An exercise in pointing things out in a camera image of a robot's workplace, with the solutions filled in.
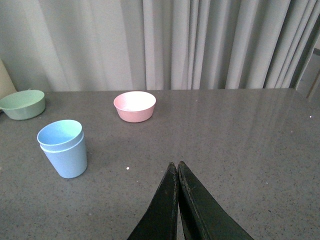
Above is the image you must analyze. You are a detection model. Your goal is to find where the green bowl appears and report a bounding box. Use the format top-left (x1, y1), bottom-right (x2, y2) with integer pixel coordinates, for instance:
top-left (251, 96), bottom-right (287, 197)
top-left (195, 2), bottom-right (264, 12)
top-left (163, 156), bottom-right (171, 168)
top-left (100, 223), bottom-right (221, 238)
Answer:
top-left (0, 90), bottom-right (46, 121)

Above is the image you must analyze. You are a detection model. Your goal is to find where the grey curtain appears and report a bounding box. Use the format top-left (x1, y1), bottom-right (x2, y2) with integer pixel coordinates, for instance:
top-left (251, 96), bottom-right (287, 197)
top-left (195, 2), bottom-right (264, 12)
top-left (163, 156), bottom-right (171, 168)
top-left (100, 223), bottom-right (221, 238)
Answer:
top-left (0, 0), bottom-right (320, 91)

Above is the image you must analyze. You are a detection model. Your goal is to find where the pink bowl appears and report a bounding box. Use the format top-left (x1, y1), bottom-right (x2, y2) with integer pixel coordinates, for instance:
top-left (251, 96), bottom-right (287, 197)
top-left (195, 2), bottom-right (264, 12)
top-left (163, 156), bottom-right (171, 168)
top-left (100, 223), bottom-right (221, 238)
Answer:
top-left (113, 91), bottom-right (157, 123)

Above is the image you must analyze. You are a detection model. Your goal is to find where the white toaster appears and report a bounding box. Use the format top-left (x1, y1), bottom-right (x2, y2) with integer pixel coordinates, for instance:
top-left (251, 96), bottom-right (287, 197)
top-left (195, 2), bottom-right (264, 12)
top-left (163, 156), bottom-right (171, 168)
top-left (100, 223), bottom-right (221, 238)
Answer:
top-left (0, 60), bottom-right (17, 99)

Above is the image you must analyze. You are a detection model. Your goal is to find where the blue cup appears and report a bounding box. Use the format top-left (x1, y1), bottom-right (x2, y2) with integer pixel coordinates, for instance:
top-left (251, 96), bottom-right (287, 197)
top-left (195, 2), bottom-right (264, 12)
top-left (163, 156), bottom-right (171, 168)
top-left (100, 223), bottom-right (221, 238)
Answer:
top-left (40, 134), bottom-right (88, 179)
top-left (37, 119), bottom-right (84, 151)

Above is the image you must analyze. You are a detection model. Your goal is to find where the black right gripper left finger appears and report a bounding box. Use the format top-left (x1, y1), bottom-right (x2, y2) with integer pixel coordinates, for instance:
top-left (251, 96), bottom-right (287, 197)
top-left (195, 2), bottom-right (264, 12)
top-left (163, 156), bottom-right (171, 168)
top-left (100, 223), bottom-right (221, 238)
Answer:
top-left (128, 162), bottom-right (179, 240)

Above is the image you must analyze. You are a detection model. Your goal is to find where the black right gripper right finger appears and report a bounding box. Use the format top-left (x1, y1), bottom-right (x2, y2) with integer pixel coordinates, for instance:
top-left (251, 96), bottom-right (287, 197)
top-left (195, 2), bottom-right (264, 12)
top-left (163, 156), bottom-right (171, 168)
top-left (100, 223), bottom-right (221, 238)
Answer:
top-left (177, 161), bottom-right (252, 240)

